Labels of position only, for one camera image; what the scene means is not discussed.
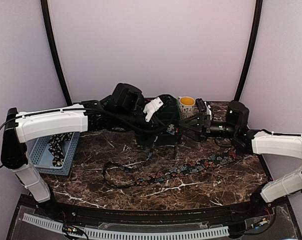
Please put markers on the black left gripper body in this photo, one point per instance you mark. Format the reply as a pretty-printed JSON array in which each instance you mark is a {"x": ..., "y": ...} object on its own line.
[{"x": 124, "y": 117}]

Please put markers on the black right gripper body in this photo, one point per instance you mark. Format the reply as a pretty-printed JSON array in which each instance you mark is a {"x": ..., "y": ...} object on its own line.
[{"x": 228, "y": 131}]

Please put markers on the dark floral necktie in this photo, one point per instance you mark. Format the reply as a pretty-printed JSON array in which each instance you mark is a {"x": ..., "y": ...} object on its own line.
[{"x": 214, "y": 161}]

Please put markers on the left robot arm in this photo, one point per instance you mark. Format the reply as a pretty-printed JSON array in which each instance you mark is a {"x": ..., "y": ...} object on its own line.
[{"x": 21, "y": 127}]

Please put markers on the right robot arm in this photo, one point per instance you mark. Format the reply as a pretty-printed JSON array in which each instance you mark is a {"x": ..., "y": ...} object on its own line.
[{"x": 262, "y": 142}]

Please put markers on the white mug yellow inside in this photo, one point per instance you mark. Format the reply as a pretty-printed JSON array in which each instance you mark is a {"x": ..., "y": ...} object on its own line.
[{"x": 186, "y": 106}]

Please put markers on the green compartment organizer tray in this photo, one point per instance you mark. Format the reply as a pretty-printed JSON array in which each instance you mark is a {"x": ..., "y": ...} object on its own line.
[{"x": 169, "y": 113}]

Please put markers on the black white patterned tie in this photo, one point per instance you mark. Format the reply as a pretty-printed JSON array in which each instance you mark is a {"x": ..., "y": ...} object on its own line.
[{"x": 55, "y": 147}]

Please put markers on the light blue plastic basket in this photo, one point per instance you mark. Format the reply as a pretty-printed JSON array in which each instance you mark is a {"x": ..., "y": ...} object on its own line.
[{"x": 44, "y": 160}]

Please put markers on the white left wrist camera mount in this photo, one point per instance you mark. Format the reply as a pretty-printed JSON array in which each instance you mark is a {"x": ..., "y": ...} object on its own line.
[{"x": 152, "y": 107}]

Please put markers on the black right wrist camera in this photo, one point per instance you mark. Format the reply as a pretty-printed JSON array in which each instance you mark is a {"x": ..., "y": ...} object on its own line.
[{"x": 237, "y": 115}]

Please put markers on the right black frame post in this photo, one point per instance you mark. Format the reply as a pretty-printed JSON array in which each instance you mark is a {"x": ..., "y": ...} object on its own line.
[{"x": 250, "y": 49}]

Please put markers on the black frame post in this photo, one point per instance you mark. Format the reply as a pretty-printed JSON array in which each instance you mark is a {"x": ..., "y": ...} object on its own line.
[
  {"x": 54, "y": 51},
  {"x": 250, "y": 49}
]

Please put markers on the black front rail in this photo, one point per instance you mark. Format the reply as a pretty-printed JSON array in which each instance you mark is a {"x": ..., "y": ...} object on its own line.
[{"x": 230, "y": 214}]

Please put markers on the left black frame post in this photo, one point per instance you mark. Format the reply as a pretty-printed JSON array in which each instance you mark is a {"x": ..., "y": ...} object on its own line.
[{"x": 54, "y": 51}]

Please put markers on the white slotted cable duct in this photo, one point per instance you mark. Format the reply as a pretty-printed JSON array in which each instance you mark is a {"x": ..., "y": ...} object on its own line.
[{"x": 93, "y": 233}]

